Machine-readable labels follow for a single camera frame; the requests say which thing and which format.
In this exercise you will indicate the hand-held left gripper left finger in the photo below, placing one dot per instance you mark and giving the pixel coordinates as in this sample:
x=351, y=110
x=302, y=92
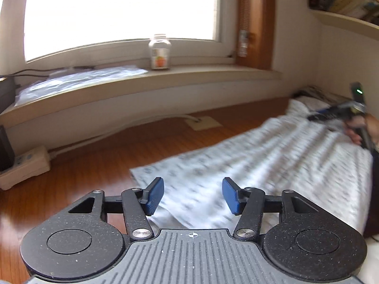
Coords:
x=154, y=195

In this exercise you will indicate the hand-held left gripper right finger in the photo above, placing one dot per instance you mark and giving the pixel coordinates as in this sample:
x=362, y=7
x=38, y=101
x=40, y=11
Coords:
x=232, y=195

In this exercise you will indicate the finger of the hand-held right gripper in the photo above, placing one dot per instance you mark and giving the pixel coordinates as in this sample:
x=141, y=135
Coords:
x=328, y=112

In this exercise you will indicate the white patterned pajama shirt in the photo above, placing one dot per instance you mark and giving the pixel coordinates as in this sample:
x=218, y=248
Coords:
x=266, y=159

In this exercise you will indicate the person's right hand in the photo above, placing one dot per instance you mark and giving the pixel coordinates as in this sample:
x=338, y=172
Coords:
x=355, y=131

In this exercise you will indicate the grey printed sweatshirt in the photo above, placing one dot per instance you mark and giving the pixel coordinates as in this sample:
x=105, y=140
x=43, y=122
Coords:
x=322, y=94

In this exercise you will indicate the beige socket plate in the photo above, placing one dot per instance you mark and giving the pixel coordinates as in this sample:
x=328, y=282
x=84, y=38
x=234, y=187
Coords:
x=204, y=123

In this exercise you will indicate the row of books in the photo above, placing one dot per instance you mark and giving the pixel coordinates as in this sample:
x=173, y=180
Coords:
x=349, y=0

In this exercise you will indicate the beige window sill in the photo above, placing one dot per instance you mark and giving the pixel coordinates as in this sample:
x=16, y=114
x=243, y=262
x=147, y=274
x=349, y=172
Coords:
x=177, y=85

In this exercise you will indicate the beige power strip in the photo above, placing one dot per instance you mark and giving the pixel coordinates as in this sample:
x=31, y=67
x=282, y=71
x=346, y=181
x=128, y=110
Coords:
x=26, y=165

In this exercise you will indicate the clear plastic bag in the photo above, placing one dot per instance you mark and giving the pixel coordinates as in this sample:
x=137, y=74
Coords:
x=83, y=80

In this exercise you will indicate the clear jar with orange label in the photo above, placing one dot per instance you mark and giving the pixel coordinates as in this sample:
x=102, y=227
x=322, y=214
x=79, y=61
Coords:
x=160, y=54

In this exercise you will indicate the black power adapter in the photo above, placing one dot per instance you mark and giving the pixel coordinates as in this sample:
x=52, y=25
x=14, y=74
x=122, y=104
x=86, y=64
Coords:
x=6, y=151

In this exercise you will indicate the white framed window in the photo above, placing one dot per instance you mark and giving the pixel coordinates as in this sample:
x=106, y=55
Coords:
x=118, y=11

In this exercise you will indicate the white wall shelf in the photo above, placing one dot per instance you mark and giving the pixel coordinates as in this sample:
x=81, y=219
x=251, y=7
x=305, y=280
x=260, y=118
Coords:
x=346, y=23

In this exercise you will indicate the wooden window frame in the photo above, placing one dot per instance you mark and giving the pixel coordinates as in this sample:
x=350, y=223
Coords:
x=257, y=20

